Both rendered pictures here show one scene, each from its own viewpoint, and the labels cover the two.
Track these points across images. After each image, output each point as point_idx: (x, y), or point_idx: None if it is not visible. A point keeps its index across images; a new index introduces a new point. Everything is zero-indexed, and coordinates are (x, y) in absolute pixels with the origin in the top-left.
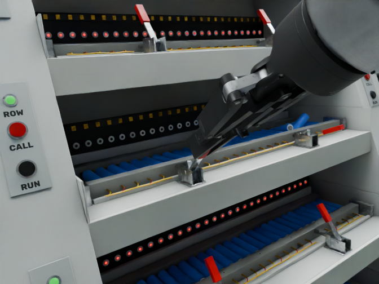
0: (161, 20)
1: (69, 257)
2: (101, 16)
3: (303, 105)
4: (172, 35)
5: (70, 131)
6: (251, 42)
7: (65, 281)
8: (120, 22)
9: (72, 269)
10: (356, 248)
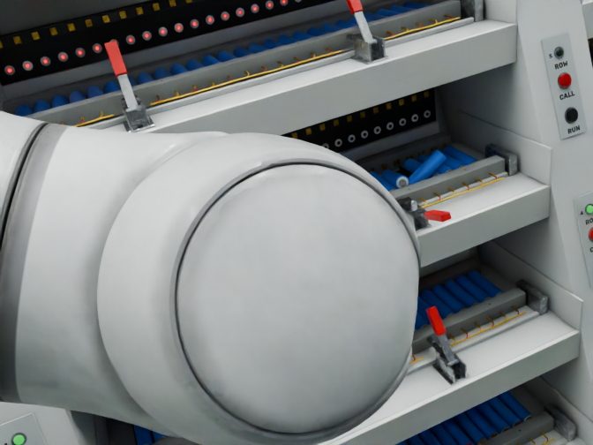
0: (188, 2)
1: (33, 413)
2: (85, 21)
3: (465, 112)
4: (213, 23)
5: None
6: (336, 40)
7: (32, 437)
8: (119, 23)
9: (39, 425)
10: (477, 373)
